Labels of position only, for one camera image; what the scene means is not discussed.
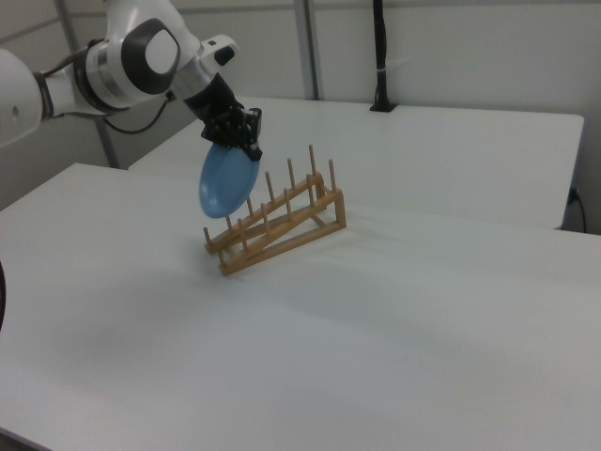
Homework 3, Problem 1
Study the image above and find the black camera pole with clamp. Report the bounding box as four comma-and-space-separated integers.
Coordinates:
369, 0, 399, 114

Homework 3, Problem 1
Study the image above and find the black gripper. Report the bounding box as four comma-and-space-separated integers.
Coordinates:
181, 73, 265, 162

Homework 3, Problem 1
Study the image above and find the blue plug with dark cable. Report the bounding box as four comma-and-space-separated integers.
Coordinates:
566, 186, 589, 234

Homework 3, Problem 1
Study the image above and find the wooden peg plate rack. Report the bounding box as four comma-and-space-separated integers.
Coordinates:
202, 144, 349, 278

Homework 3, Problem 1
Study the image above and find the thick black cable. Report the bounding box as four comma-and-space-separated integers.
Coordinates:
0, 260, 8, 333

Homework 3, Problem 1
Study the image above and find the thin cable on arm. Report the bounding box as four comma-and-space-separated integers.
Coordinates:
102, 91, 177, 135

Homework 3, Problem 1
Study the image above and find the blue round plate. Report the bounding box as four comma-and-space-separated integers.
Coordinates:
197, 140, 261, 222

